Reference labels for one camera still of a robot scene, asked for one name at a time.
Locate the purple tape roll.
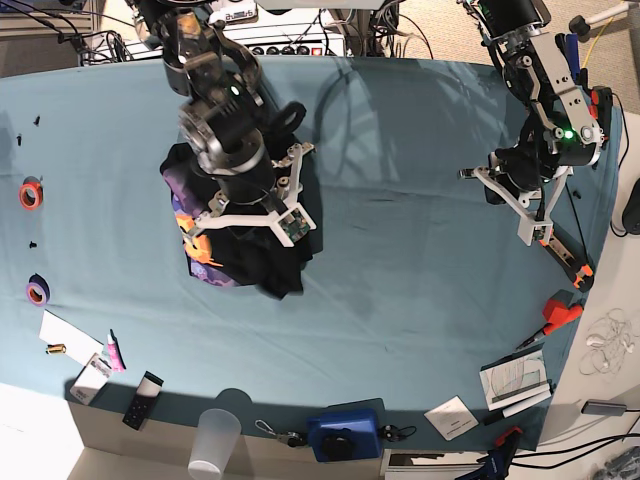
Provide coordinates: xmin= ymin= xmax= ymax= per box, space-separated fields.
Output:
xmin=26 ymin=273 xmax=51 ymax=307

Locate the black t-shirt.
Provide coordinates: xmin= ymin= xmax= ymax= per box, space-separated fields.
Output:
xmin=160 ymin=143 xmax=323 ymax=299

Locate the red black clamp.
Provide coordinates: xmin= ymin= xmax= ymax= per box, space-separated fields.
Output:
xmin=589 ymin=86 xmax=613 ymax=149

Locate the white paper sheet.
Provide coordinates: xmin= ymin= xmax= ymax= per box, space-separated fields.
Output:
xmin=39 ymin=310 xmax=104 ymax=366

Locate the orange black wire stripper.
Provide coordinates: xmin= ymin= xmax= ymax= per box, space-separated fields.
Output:
xmin=539 ymin=236 xmax=595 ymax=293

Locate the teal table cloth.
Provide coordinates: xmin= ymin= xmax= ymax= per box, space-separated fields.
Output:
xmin=0 ymin=55 xmax=626 ymax=451

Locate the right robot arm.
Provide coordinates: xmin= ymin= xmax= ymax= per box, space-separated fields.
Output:
xmin=129 ymin=1 xmax=316 ymax=247

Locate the white booklet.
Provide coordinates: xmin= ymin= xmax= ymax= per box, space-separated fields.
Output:
xmin=479 ymin=347 xmax=549 ymax=411

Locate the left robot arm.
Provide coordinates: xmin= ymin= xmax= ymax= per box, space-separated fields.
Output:
xmin=458 ymin=1 xmax=605 ymax=245

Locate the orange tape roll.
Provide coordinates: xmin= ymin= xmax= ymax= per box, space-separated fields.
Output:
xmin=19 ymin=176 xmax=44 ymax=211

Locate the black remote control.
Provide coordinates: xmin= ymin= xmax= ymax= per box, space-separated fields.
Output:
xmin=122 ymin=371 xmax=164 ymax=431

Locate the black computer mouse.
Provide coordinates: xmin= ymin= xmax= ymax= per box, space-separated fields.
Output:
xmin=621 ymin=179 xmax=640 ymax=235

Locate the blue plastic box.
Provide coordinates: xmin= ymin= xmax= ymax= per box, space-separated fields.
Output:
xmin=306 ymin=408 xmax=382 ymax=463

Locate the clear plastic cup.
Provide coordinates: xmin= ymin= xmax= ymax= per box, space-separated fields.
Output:
xmin=188 ymin=409 xmax=241 ymax=480

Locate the white packaged item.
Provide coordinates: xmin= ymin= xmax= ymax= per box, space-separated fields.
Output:
xmin=69 ymin=354 xmax=113 ymax=406

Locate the white instruction card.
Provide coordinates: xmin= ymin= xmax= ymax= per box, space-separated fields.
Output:
xmin=424 ymin=396 xmax=479 ymax=441

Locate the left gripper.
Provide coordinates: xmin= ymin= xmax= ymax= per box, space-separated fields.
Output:
xmin=458 ymin=166 xmax=573 ymax=246

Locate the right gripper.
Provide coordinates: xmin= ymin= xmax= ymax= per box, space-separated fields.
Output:
xmin=182 ymin=142 xmax=317 ymax=248

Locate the small battery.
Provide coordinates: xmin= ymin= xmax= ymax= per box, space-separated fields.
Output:
xmin=46 ymin=344 xmax=66 ymax=355

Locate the pink glue tube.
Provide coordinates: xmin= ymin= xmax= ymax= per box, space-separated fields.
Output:
xmin=107 ymin=329 xmax=126 ymax=373

